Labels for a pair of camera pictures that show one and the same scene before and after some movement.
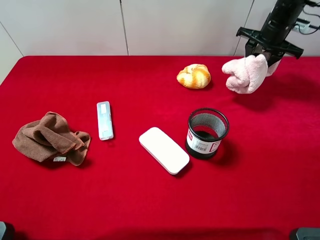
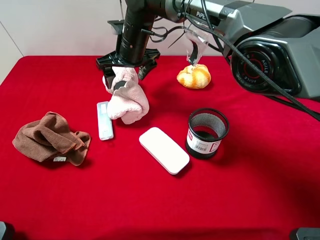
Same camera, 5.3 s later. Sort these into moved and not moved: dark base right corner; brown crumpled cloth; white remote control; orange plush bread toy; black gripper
Moved: black gripper
Not moved: orange plush bread toy; brown crumpled cloth; dark base right corner; white remote control
